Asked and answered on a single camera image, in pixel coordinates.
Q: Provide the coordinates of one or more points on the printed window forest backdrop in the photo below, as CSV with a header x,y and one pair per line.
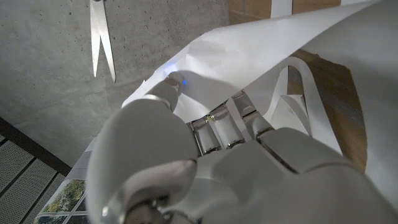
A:
x,y
66,193

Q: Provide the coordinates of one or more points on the long white receipt paper strip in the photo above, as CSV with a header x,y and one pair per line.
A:
x,y
248,46

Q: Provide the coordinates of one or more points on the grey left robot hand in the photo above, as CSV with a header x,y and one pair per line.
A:
x,y
248,180

